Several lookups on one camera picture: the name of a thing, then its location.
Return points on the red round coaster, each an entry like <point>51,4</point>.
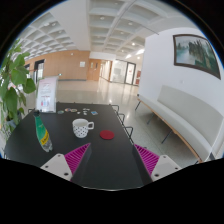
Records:
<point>106,135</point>

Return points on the green leafy potted plant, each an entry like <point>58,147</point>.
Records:
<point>14,85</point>

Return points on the white sign stand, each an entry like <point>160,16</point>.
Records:
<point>46,94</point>

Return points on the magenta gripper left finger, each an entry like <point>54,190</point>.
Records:
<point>65,166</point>

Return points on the framed landscape painting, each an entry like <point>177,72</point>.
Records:
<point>195,52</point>

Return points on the long white bench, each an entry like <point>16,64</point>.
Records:
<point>199,125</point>

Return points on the white polka dot mug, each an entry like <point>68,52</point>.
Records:
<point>81,127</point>

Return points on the dark green round coaster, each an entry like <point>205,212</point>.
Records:
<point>60,112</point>

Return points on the green plastic water bottle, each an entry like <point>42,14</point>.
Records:
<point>42,133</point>

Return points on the blue square coaster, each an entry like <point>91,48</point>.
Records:
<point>94,113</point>

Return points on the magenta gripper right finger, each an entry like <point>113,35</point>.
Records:
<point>156,166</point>

